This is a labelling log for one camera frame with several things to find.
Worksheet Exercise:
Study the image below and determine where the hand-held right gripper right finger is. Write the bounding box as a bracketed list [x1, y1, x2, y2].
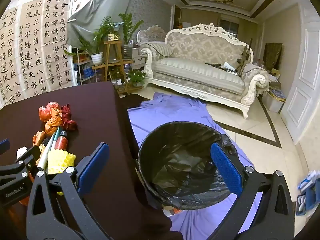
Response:
[211, 142, 296, 240]

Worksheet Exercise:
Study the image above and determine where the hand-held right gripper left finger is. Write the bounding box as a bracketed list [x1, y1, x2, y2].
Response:
[26, 142, 110, 240]

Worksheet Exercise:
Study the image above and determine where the white tissue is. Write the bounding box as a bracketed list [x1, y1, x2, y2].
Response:
[16, 146, 28, 159]

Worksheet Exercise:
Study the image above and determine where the yellow label bottle black cap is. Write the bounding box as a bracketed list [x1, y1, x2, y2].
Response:
[39, 139, 50, 160]

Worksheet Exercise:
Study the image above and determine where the white tube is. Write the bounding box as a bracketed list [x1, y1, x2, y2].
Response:
[36, 126, 63, 169]

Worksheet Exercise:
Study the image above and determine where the small orange paper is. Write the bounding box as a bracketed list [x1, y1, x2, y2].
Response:
[33, 131, 46, 147]

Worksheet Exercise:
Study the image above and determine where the yellow foam fruit net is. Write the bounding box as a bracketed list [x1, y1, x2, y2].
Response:
[47, 149, 76, 174]

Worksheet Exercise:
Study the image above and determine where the large orange paper ball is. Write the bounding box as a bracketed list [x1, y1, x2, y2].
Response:
[44, 120, 63, 135]

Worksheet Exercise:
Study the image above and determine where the black trash bin with bag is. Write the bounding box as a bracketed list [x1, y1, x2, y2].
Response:
[137, 121, 244, 210]

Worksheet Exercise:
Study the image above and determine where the orange printed paper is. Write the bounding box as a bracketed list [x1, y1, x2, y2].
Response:
[50, 109, 63, 122]

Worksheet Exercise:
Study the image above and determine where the dark red paper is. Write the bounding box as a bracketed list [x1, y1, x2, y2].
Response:
[61, 103, 78, 131]

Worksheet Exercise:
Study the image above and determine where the dark brown table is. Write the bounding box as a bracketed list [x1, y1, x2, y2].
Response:
[0, 81, 184, 240]

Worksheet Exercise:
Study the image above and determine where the grey storage box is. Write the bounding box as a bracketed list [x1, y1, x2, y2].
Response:
[262, 87, 287, 113]

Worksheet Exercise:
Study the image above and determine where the purple floor cloth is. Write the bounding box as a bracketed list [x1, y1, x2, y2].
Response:
[127, 92, 263, 240]

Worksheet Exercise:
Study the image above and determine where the calligraphy paper sheet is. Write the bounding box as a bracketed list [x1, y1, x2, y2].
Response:
[41, 0, 74, 92]
[19, 1, 48, 99]
[0, 11, 25, 109]

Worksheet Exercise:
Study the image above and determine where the blue and white bag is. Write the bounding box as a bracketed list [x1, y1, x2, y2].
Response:
[296, 170, 318, 217]

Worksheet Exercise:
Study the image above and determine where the white metal shelf rack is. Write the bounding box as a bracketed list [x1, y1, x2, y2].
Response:
[74, 55, 100, 85]

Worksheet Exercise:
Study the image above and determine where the ornate white carved sofa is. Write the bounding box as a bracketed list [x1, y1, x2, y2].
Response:
[139, 23, 270, 120]

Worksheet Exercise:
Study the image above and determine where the small leafy floor plant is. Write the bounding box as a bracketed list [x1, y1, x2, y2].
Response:
[126, 69, 147, 87]

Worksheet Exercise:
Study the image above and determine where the white paper booklet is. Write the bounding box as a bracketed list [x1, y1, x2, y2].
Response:
[220, 61, 237, 71]

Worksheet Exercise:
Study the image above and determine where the potted plant white pot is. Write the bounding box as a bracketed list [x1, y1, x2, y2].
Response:
[75, 16, 118, 65]

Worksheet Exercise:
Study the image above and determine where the brown long object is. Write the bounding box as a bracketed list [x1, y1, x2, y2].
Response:
[236, 39, 253, 77]

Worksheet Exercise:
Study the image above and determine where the wooden plant stand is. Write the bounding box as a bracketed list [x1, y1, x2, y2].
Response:
[91, 40, 143, 95]

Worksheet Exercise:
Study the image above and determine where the white panelled door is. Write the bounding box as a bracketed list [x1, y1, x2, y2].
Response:
[280, 4, 320, 144]

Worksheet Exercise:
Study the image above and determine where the white side cabinet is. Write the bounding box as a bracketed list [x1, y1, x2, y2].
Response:
[132, 45, 148, 68]

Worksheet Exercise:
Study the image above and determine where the tall leafy plant dark pot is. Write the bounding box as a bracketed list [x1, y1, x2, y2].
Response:
[117, 12, 144, 60]

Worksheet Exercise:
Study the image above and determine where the brown woven panel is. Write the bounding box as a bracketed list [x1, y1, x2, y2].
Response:
[262, 43, 283, 72]

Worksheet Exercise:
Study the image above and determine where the ornate white carved armchair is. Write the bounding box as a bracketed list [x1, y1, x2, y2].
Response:
[137, 25, 167, 45]

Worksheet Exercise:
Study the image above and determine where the grey curtain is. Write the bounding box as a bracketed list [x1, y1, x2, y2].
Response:
[66, 0, 138, 48]

